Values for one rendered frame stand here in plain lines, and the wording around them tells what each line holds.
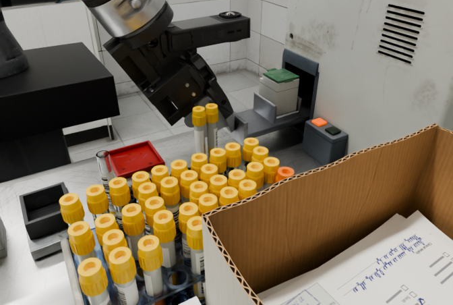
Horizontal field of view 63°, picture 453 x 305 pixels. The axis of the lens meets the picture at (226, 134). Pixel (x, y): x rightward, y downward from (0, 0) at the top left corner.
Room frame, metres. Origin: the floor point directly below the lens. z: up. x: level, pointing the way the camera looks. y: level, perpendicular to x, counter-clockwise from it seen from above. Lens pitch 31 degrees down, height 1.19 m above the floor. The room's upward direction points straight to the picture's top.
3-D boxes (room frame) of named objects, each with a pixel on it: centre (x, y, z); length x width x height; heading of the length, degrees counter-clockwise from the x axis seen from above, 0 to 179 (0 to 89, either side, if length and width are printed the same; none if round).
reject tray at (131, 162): (0.44, 0.13, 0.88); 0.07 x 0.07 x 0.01; 29
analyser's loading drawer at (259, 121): (0.53, -0.10, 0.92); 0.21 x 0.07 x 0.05; 119
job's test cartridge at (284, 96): (0.51, -0.08, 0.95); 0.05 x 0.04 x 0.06; 29
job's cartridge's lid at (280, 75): (0.51, -0.08, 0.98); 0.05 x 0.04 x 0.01; 29
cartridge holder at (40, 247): (0.31, 0.20, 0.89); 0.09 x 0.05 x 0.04; 32
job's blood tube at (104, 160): (0.31, 0.12, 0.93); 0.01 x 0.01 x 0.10
